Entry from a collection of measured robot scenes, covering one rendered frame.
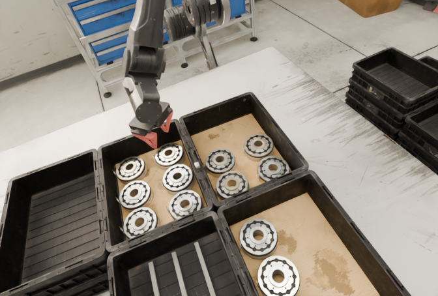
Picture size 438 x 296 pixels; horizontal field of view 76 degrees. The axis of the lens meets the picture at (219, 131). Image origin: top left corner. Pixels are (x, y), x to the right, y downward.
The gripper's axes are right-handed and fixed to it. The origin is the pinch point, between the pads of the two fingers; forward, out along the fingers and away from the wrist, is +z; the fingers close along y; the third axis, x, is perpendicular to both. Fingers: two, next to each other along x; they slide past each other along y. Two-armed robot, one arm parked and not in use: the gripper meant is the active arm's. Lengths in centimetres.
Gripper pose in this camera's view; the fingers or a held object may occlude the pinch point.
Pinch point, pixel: (160, 137)
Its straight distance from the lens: 79.2
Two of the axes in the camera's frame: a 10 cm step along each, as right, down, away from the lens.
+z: 1.4, 6.8, 7.2
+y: 4.0, -7.0, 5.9
